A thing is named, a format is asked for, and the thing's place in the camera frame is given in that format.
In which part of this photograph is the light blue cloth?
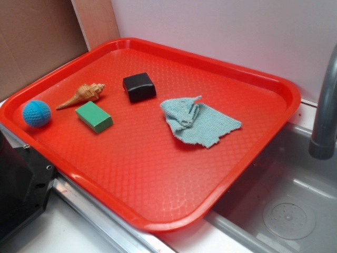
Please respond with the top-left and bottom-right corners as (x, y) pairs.
(160, 96), (242, 149)

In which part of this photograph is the red plastic tray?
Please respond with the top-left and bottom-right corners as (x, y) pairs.
(1, 38), (301, 232)

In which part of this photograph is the black rectangular block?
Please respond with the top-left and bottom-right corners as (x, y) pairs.
(123, 73), (157, 103)

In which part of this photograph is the green rectangular block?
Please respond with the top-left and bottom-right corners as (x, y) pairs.
(75, 101), (114, 133)

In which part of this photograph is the tan spiral seashell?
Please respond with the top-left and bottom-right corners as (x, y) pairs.
(56, 83), (105, 110)

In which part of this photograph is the blue crocheted ball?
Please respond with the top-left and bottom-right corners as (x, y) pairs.
(22, 100), (52, 128)

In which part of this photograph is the grey sink basin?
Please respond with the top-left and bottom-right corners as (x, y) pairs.
(206, 123), (336, 252)

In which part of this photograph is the grey faucet spout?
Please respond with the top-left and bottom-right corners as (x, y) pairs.
(309, 48), (336, 160)

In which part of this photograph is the brown cardboard panel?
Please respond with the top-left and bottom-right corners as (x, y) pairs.
(1, 1), (120, 101)

